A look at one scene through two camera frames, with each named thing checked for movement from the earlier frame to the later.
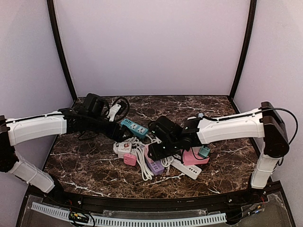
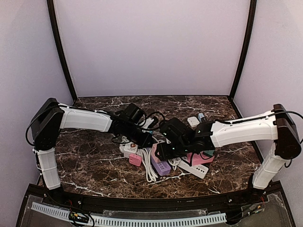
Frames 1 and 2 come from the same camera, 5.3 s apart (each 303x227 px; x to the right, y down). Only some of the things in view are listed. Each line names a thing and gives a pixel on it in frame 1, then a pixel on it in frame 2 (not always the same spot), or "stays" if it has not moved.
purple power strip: x=155 y=166 stays
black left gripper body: x=119 y=132 to x=147 y=139
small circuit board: x=78 y=217 stays
